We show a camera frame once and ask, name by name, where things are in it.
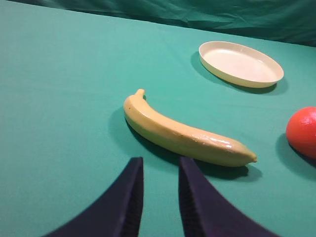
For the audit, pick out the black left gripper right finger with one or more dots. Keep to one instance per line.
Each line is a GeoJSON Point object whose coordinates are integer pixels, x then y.
{"type": "Point", "coordinates": [206, 213]}

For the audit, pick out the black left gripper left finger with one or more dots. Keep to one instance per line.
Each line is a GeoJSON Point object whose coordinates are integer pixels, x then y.
{"type": "Point", "coordinates": [116, 213]}

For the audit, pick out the yellow plate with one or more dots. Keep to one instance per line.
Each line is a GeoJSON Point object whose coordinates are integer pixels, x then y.
{"type": "Point", "coordinates": [239, 64]}

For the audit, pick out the yellow banana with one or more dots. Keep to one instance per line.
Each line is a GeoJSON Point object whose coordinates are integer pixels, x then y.
{"type": "Point", "coordinates": [183, 139]}

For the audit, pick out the green backdrop cloth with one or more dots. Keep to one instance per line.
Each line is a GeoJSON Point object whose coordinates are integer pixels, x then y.
{"type": "Point", "coordinates": [290, 21]}

